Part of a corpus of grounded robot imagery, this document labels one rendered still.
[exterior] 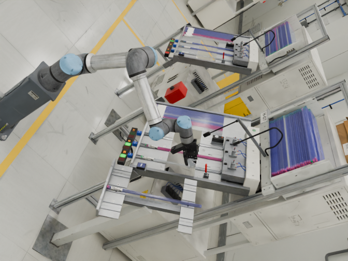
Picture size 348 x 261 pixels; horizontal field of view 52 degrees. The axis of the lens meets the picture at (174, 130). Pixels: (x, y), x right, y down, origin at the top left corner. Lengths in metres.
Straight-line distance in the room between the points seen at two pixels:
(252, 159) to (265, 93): 1.31
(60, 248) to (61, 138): 0.82
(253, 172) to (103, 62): 1.06
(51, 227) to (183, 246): 0.90
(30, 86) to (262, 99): 2.10
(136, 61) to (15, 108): 0.87
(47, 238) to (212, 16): 5.00
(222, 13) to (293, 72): 3.42
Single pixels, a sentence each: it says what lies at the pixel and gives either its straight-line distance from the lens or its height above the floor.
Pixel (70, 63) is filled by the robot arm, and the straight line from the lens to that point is 2.06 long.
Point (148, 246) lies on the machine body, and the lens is 2.72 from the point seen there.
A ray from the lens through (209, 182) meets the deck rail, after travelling 2.10.
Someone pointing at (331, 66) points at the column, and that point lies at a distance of 5.32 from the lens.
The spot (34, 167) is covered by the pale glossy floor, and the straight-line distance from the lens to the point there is 2.63.
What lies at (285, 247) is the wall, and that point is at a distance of 3.76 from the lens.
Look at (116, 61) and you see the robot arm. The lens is 2.04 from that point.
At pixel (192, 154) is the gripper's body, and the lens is 2.05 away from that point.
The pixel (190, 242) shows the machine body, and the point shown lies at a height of 0.62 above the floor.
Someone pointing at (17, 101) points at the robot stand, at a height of 0.33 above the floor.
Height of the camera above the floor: 2.02
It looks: 29 degrees down
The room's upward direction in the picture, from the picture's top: 64 degrees clockwise
